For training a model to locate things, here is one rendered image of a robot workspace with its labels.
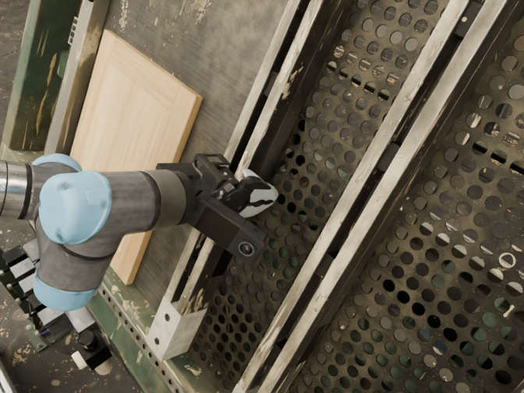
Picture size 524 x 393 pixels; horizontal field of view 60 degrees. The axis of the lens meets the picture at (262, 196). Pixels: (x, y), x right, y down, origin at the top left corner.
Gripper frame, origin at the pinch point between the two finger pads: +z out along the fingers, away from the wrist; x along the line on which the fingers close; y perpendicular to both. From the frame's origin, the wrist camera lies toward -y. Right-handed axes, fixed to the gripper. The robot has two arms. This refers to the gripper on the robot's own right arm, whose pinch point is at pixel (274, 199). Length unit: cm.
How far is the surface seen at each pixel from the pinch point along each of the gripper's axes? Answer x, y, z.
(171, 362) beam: 44.2, -1.7, 0.5
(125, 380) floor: 131, 31, 43
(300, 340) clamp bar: 12.1, -18.5, -1.9
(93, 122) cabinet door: 27, 57, 4
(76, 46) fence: 14, 71, 3
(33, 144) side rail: 57, 86, 8
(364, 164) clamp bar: -14.9, -9.1, -1.4
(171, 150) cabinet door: 13.0, 28.6, 4.1
